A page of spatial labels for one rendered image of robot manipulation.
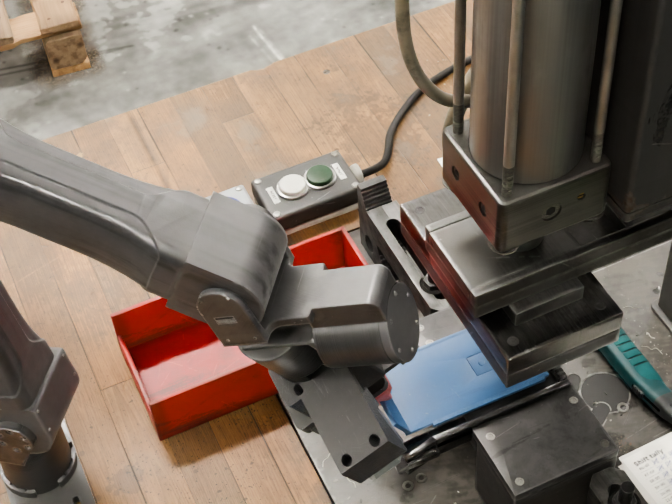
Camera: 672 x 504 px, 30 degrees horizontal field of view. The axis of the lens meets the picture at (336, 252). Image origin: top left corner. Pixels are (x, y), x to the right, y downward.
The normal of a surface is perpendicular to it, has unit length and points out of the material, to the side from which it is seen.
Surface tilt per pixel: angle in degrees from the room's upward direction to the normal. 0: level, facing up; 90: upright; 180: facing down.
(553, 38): 90
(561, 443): 0
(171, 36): 0
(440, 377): 6
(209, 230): 23
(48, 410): 82
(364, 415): 29
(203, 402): 90
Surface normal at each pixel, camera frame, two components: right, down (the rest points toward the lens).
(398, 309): 0.89, -0.11
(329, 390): -0.44, -0.35
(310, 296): -0.40, -0.66
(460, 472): -0.06, -0.66
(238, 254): 0.33, -0.55
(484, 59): -0.83, 0.45
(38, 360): 0.95, 0.04
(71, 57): 0.33, 0.70
